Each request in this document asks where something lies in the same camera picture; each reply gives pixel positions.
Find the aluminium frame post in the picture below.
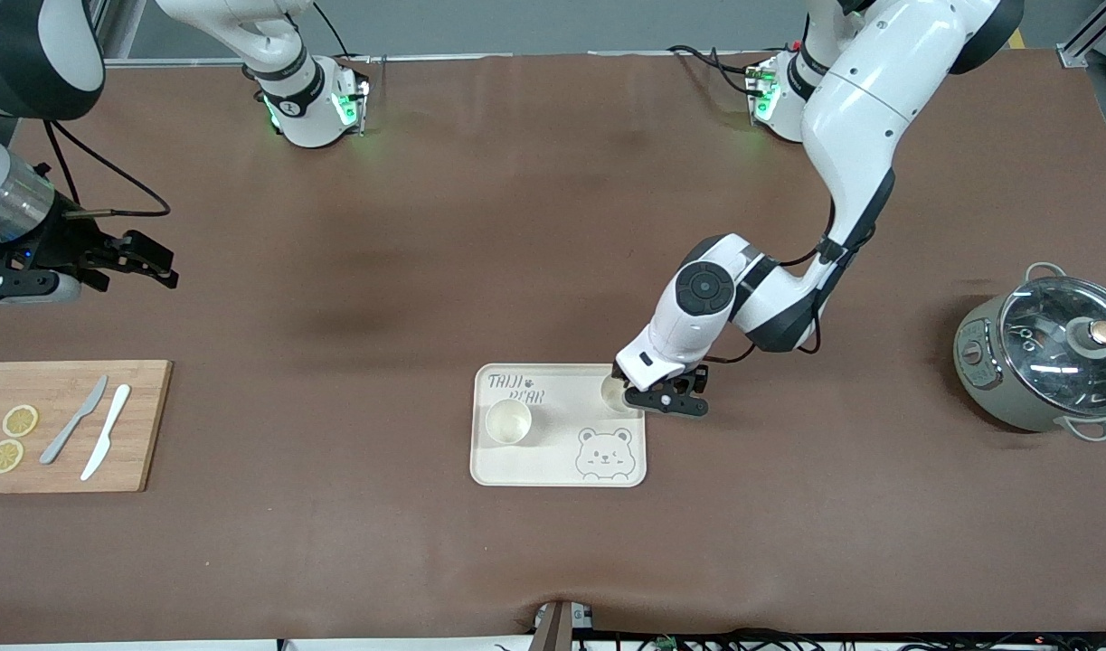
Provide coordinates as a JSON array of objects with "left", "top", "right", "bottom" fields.
[
  {"left": 91, "top": 0, "right": 147, "bottom": 62},
  {"left": 1057, "top": 0, "right": 1106, "bottom": 70}
]

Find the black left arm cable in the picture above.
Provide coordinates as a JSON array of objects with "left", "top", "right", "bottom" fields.
[{"left": 706, "top": 194, "right": 879, "bottom": 364}]

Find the sage green electric pot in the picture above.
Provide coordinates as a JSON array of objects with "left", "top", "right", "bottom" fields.
[{"left": 953, "top": 262, "right": 1106, "bottom": 443}]

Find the brown table cover mat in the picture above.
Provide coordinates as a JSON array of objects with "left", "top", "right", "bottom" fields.
[{"left": 0, "top": 52, "right": 1106, "bottom": 645}]

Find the bamboo cutting board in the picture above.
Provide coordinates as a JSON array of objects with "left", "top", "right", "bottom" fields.
[{"left": 0, "top": 360, "right": 174, "bottom": 495}]

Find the glass pot lid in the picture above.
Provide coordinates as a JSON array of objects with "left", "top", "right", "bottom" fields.
[{"left": 998, "top": 276, "right": 1106, "bottom": 417}]

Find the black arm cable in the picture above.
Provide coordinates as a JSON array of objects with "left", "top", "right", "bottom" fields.
[
  {"left": 706, "top": 194, "right": 879, "bottom": 364},
  {"left": 43, "top": 120, "right": 172, "bottom": 220}
]

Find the grey plastic knife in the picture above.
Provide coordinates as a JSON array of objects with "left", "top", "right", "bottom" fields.
[{"left": 39, "top": 374, "right": 109, "bottom": 466}]

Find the white plastic knife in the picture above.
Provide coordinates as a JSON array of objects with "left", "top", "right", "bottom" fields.
[{"left": 80, "top": 383, "right": 132, "bottom": 482}]

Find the white bear print tray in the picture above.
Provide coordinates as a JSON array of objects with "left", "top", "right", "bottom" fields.
[{"left": 469, "top": 363, "right": 648, "bottom": 489}]

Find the black base cable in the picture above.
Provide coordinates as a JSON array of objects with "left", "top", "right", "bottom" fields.
[
  {"left": 313, "top": 0, "right": 374, "bottom": 64},
  {"left": 666, "top": 43, "right": 772, "bottom": 97}
]

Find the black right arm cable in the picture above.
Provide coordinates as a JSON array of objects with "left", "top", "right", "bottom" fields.
[{"left": 43, "top": 120, "right": 172, "bottom": 220}]

